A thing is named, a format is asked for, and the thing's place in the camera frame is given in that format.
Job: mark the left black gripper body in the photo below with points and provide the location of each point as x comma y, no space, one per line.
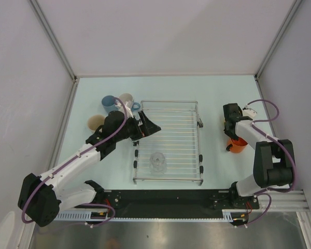
132,129

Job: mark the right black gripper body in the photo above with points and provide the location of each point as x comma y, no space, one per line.
230,133

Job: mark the blue textured ceramic mug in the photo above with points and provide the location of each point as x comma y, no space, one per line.
128,100

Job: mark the orange ceramic mug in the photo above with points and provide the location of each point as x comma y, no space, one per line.
236,146

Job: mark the blue-grey plastic tumbler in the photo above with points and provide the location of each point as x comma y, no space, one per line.
109,103

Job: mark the clear glass cup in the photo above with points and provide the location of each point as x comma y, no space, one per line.
158,163

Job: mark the beige ceramic mug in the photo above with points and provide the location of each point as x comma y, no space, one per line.
95,121

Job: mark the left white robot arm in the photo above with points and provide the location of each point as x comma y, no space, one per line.
43,197

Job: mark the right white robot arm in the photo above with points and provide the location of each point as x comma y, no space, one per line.
273,164

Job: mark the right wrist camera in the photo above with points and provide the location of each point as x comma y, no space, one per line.
247,111

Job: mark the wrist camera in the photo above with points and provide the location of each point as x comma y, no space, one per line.
247,111
125,106

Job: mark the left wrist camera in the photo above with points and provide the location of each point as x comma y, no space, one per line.
125,106

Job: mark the metal wire dish rack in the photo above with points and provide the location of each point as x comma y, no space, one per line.
178,141

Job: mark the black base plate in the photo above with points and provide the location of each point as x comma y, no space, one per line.
171,204

